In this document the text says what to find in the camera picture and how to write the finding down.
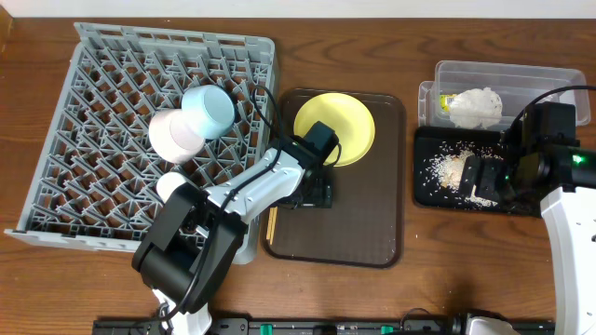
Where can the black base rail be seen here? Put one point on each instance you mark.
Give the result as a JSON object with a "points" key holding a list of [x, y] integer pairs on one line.
{"points": [[475, 322]]}

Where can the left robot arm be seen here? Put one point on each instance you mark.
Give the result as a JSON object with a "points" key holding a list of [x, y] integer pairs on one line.
{"points": [[196, 235]]}

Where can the white cup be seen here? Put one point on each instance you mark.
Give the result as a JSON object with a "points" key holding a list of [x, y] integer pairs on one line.
{"points": [[168, 183]]}

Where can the brown serving tray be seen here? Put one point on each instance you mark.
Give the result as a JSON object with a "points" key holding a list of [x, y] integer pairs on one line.
{"points": [[364, 227]]}

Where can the grey plastic dish rack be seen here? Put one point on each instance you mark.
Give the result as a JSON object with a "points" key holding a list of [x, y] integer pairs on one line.
{"points": [[94, 186]]}

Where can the clear plastic bin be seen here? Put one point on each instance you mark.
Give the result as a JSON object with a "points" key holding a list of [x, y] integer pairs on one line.
{"points": [[517, 85]]}

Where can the black waste tray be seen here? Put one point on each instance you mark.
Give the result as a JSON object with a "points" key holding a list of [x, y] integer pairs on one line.
{"points": [[426, 143]]}

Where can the yellow plate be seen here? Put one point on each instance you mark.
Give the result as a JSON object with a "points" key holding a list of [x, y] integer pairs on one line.
{"points": [[347, 116]]}

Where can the white paper napkin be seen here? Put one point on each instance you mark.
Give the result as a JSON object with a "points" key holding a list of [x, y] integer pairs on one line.
{"points": [[477, 107]]}

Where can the spilled rice food waste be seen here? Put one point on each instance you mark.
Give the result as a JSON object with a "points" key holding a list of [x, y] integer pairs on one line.
{"points": [[444, 169]]}

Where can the light blue bowl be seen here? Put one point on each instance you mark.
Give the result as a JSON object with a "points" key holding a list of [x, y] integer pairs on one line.
{"points": [[208, 111]]}

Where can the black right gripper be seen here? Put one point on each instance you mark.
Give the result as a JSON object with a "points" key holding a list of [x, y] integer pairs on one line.
{"points": [[485, 187]]}

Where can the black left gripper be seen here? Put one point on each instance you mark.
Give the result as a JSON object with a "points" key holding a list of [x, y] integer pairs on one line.
{"points": [[318, 194]]}

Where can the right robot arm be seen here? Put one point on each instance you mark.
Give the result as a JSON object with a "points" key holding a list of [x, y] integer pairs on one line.
{"points": [[557, 184]]}

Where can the right wooden chopstick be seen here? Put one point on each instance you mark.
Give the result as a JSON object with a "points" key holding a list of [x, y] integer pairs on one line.
{"points": [[273, 225]]}

